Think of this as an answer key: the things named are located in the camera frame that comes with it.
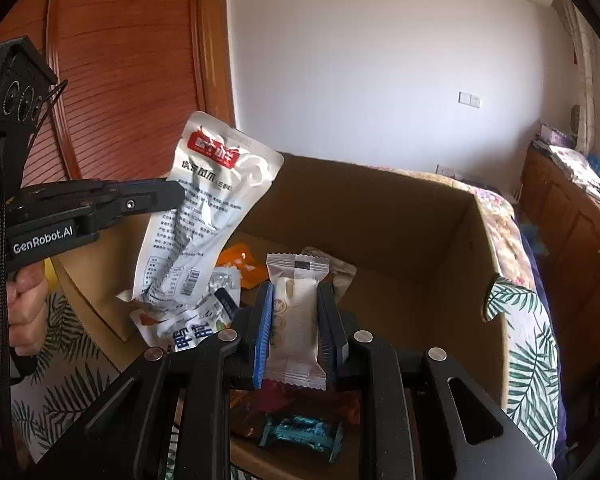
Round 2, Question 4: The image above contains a brown cracker snack packet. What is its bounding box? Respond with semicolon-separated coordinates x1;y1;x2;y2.
301;246;358;304

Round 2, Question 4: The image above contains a white blue duck gizzard pack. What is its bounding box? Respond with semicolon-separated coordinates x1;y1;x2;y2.
130;288;239;352

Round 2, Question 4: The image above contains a palm leaf print bedsheet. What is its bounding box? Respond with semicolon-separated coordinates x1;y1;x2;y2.
9;274;562;480

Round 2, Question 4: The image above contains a wooden louvered wardrobe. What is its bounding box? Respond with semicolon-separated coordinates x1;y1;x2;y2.
0;0;235;185

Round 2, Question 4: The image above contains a white wall switch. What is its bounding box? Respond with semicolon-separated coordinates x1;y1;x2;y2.
458;91;481;108

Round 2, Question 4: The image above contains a teal candy wrapper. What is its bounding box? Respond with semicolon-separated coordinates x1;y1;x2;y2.
259;415;343;463

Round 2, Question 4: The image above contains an orange snack packet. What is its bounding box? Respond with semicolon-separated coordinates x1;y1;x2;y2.
216;243;268;289

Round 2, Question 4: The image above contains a white chicken feet snack pack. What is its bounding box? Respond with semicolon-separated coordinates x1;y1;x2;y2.
118;110;284;322

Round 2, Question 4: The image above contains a white red-bottom snack pack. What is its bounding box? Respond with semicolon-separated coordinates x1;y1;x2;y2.
208;266;240;292

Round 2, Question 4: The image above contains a person's left hand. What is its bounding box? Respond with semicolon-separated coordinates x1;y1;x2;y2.
6;261;48;356

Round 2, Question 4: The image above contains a white small cake packet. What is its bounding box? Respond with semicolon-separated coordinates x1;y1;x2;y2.
265;254;329;390

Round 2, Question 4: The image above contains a wooden window-side cabinet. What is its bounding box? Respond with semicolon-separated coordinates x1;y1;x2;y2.
519;146;600;391

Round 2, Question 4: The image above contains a pink chicken leg snack pack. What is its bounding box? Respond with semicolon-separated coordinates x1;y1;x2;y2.
230;379;360;440

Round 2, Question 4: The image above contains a brown cardboard box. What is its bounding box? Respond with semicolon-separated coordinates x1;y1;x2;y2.
49;152;512;480

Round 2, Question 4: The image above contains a patterned window curtain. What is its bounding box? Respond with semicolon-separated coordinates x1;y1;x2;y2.
554;0;596;155

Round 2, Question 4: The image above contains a folded cloth on cabinet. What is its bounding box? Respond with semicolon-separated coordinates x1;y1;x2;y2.
548;145;600;200

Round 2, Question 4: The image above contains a small round fan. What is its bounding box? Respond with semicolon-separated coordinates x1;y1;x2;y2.
569;105;580;136

